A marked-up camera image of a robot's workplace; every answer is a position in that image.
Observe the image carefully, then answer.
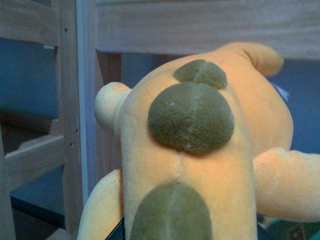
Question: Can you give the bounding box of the orange plush dinosaur toy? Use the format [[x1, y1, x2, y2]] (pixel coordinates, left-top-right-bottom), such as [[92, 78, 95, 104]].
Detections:
[[77, 42, 320, 240]]

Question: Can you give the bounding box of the wooden shelf unit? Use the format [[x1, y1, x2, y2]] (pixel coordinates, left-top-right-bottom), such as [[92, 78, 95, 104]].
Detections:
[[0, 0, 320, 240]]

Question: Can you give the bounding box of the white sewn toy label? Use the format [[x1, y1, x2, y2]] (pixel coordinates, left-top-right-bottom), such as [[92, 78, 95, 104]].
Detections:
[[270, 82, 290, 102]]

